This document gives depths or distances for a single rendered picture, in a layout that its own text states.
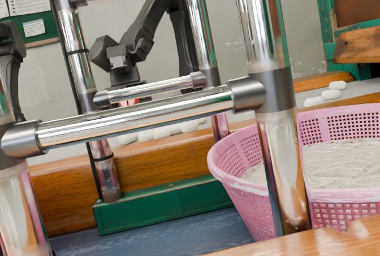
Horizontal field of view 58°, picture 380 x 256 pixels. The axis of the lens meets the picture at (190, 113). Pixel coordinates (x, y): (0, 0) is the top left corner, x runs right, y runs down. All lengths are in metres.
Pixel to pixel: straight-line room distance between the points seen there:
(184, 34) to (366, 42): 0.51
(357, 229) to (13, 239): 0.18
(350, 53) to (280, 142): 0.65
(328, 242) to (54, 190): 0.37
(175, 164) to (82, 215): 0.14
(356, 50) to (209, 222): 0.52
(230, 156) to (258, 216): 0.13
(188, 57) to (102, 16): 1.76
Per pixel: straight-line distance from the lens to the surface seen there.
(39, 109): 2.91
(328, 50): 1.03
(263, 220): 0.29
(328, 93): 0.71
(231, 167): 0.39
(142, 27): 0.93
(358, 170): 0.36
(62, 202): 0.49
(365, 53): 0.78
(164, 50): 2.68
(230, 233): 0.40
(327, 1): 1.01
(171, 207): 0.45
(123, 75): 0.83
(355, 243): 0.19
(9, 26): 1.30
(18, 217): 0.21
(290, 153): 0.19
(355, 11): 0.93
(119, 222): 0.46
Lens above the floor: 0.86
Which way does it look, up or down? 8 degrees down
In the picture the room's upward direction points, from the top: 11 degrees counter-clockwise
